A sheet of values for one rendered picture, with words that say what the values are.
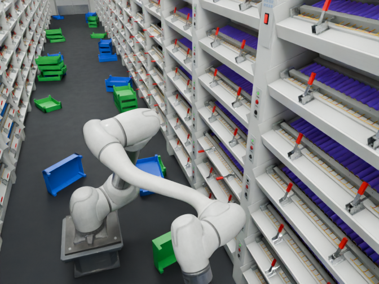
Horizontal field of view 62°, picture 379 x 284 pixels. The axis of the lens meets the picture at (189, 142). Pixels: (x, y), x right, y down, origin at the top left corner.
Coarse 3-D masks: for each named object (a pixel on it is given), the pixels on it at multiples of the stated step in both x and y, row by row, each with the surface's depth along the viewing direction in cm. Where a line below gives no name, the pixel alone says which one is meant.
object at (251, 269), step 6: (246, 264) 158; (252, 264) 160; (246, 270) 161; (252, 270) 160; (258, 270) 159; (246, 276) 158; (252, 276) 157; (258, 276) 155; (264, 276) 153; (252, 282) 155; (258, 282) 154; (264, 282) 153
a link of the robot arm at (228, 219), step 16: (112, 144) 116; (112, 160) 114; (128, 160) 115; (128, 176) 111; (144, 176) 111; (160, 192) 110; (176, 192) 110; (192, 192) 110; (208, 208) 104; (224, 208) 104; (240, 208) 107; (224, 224) 99; (240, 224) 103; (224, 240) 99
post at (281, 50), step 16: (288, 0) 97; (272, 32) 101; (272, 48) 103; (288, 48) 105; (304, 48) 107; (256, 64) 114; (272, 64) 106; (256, 80) 116; (272, 112) 116; (256, 128) 122; (256, 144) 124; (256, 160) 126; (256, 192) 135; (240, 240) 156; (240, 272) 163
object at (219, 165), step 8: (208, 128) 196; (200, 136) 197; (200, 144) 193; (208, 144) 189; (216, 152) 181; (216, 160) 176; (216, 168) 177; (224, 168) 168; (232, 184) 157; (240, 184) 156; (240, 192) 145; (240, 200) 148
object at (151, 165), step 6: (156, 156) 250; (138, 162) 252; (144, 162) 254; (150, 162) 255; (156, 162) 256; (144, 168) 250; (150, 168) 251; (156, 168) 252; (156, 174) 248; (162, 174) 243; (144, 192) 232; (150, 192) 235
